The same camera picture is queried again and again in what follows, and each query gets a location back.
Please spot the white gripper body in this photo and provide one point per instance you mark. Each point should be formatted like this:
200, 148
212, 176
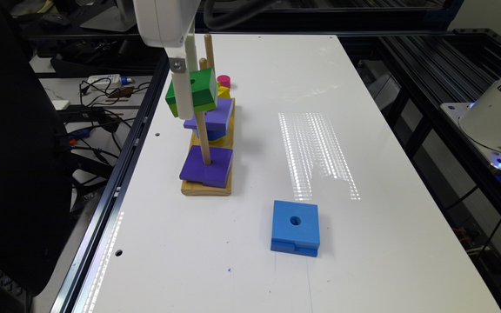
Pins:
165, 23

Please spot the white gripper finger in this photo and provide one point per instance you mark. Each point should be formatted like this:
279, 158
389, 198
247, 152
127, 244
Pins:
182, 87
191, 53

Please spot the green wooden block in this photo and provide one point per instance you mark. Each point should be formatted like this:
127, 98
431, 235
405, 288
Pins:
204, 90

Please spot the pink round block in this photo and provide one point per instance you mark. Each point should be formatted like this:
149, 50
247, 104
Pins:
224, 81

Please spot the light purple square block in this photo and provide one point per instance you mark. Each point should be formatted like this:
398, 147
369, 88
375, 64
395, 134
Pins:
219, 118

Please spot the blue block under purple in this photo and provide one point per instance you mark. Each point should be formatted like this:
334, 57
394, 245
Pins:
212, 135

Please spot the dark purple square block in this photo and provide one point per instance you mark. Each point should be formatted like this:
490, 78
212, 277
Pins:
213, 175

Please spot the blue square block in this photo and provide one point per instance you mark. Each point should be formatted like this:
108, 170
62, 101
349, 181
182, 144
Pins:
295, 228

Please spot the far wooden peg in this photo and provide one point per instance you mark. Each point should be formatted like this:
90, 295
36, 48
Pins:
208, 43

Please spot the near wooden peg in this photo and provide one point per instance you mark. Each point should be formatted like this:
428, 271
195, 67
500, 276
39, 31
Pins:
203, 137

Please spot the white power strip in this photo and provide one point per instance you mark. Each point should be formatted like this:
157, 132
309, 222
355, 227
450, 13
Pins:
110, 81

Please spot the wooden peg base board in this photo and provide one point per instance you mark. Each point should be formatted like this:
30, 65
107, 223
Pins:
190, 188

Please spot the black office chair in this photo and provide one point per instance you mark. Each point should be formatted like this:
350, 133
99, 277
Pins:
35, 183

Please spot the black aluminium table frame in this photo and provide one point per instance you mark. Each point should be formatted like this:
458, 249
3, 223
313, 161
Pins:
336, 206

